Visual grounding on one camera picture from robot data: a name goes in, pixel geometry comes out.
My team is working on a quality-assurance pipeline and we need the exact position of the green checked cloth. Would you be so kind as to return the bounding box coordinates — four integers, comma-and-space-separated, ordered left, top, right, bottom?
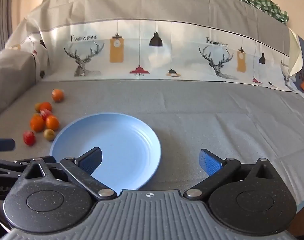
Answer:
51, 0, 289, 25

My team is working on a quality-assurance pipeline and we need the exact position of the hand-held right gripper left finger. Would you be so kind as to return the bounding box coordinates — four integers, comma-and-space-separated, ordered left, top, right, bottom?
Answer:
22, 147, 117, 201

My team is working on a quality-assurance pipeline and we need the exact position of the grey curtain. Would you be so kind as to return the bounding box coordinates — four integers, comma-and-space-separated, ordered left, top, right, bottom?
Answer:
0, 0, 13, 57

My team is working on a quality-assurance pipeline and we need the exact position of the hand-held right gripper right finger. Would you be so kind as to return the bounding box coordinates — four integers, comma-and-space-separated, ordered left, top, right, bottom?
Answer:
183, 149, 279, 201

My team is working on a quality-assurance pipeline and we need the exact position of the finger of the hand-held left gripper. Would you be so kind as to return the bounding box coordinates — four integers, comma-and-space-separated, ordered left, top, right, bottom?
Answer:
0, 138, 16, 152
0, 156, 33, 180

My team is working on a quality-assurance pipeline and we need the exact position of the blue plate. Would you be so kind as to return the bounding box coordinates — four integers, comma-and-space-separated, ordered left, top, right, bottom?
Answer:
50, 113, 162, 192

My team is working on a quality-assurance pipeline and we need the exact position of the printed grey sofa cover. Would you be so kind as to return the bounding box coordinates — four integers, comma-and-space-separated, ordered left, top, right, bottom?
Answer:
0, 0, 304, 205

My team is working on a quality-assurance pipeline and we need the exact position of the plastic-wrapped orange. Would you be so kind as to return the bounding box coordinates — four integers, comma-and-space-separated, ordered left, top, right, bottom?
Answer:
51, 88, 65, 102

